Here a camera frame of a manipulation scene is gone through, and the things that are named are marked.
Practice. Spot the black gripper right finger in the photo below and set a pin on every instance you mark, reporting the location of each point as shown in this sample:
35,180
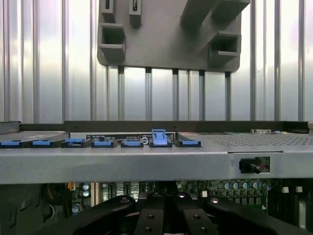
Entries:
232,215

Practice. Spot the green motherboard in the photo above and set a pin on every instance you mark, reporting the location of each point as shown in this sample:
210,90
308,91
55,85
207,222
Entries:
244,193

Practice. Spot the blue slot retainer clip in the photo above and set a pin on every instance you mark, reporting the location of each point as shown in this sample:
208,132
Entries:
43,143
102,144
189,143
160,138
9,143
132,144
75,142

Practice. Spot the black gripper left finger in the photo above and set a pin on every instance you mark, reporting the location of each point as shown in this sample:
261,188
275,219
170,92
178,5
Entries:
102,215

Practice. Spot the grey parts rack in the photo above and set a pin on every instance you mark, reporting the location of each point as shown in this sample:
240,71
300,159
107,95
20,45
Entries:
171,49

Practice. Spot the grey power supply unit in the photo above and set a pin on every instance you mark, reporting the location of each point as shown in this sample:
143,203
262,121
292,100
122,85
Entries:
19,208

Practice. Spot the black open PC case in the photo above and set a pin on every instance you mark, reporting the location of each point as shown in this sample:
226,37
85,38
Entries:
146,164

